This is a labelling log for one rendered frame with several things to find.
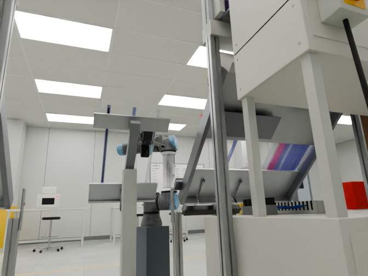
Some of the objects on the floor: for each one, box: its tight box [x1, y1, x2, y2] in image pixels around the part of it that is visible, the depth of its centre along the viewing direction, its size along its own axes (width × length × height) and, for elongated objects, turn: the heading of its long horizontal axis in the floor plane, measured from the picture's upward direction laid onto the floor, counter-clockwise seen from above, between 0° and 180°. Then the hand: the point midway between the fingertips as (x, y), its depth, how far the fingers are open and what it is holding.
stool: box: [33, 217, 63, 253], centre depth 525 cm, size 50×53×62 cm
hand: (150, 147), depth 136 cm, fingers open, 14 cm apart
